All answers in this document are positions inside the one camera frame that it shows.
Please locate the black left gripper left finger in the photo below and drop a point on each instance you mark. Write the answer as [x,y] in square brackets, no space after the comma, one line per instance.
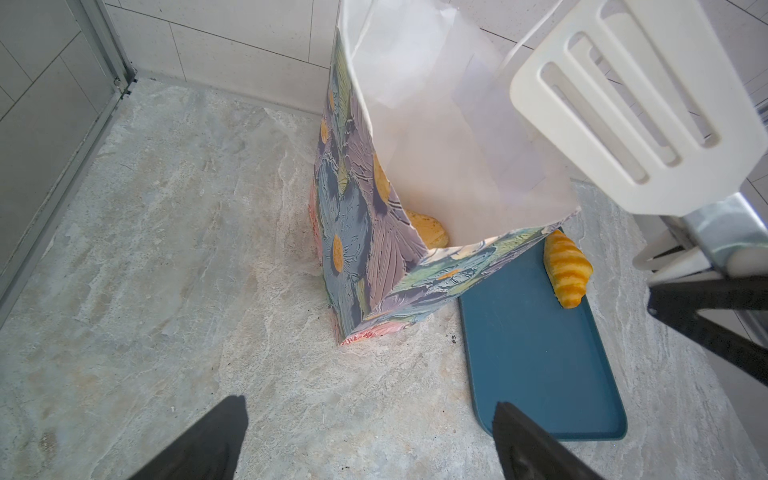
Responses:
[209,449]

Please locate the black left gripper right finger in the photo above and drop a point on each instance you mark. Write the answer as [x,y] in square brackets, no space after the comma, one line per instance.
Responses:
[526,451]

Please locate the yellow striped fake croissant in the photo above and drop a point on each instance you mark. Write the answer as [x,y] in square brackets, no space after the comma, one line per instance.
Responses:
[567,268]

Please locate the brown fake croissant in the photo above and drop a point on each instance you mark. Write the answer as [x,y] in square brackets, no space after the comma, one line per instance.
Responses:
[431,231]

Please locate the floral paper bag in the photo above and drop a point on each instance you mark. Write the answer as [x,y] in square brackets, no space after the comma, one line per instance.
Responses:
[418,117]

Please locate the teal tray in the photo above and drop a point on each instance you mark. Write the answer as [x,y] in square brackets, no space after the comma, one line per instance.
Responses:
[522,347]

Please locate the left corner aluminium post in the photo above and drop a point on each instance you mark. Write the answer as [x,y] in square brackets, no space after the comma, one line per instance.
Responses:
[100,33]

